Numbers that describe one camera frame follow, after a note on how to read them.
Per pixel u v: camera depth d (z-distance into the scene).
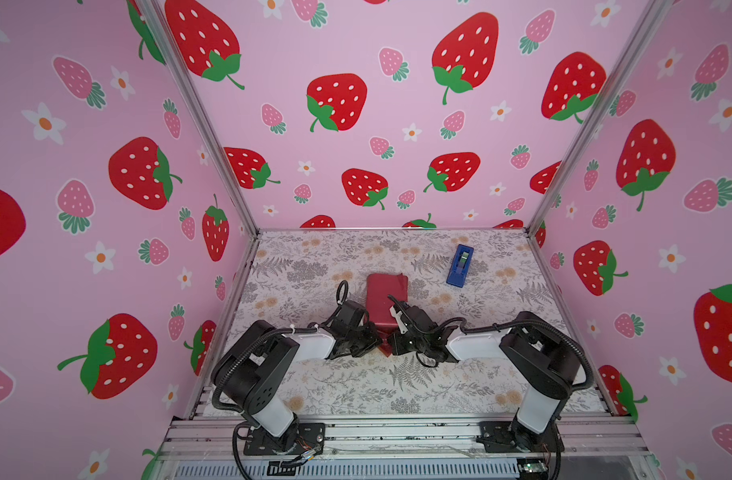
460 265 1.04
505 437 0.73
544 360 0.48
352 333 0.77
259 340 0.44
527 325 0.54
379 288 1.01
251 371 0.46
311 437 0.75
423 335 0.71
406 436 0.76
